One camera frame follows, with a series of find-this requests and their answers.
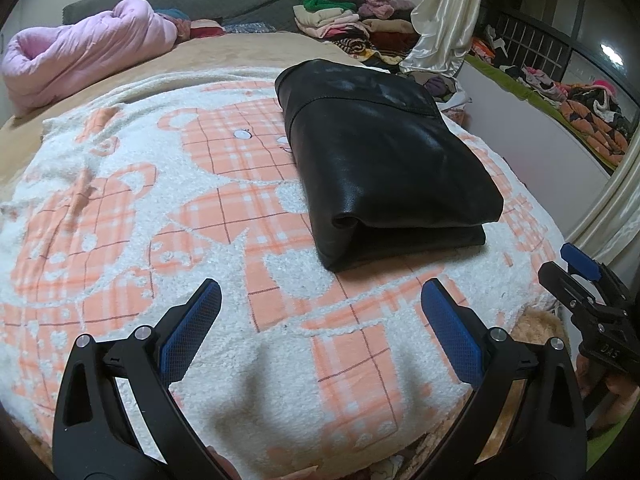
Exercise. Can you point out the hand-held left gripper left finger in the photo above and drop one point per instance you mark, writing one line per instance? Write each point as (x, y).
(192, 332)

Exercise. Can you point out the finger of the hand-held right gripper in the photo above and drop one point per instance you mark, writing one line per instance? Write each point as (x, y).
(565, 285)
(580, 260)

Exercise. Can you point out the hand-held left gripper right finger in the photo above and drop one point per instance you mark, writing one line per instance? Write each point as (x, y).
(450, 332)

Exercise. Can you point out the black leather jacket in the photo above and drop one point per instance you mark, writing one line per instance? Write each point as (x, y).
(390, 160)

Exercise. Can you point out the heap of mixed clothes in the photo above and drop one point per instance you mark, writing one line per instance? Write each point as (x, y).
(585, 115)

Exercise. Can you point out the white bag of clothes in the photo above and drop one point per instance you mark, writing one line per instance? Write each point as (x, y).
(440, 87)

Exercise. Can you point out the pile of folded clothes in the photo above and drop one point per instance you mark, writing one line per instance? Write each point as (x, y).
(350, 20)

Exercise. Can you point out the person's right hand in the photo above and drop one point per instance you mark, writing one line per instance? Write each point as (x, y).
(624, 391)

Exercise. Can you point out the person's left hand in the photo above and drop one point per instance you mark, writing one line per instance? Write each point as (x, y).
(222, 466)

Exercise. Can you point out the brown fluffy blanket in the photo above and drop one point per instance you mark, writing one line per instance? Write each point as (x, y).
(535, 325)

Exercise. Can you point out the person's green garment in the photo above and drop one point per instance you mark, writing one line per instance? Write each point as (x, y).
(615, 455)

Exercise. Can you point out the white orange printed blanket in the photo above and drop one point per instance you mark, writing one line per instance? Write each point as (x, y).
(150, 210)

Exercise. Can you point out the cream satin curtain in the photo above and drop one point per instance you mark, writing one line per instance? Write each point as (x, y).
(445, 10)

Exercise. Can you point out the beige bed sheet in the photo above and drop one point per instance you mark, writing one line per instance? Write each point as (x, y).
(225, 50)

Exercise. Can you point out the pink quilt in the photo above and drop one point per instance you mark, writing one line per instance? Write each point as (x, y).
(85, 50)

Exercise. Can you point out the red pillow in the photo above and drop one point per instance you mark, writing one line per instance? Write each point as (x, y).
(205, 30)

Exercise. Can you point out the floral pillow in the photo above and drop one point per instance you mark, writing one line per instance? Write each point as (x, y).
(250, 26)

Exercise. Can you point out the teal cloth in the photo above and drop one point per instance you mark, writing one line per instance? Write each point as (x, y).
(170, 13)

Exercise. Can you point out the cream ridged frame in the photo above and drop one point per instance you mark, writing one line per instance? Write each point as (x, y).
(610, 195)

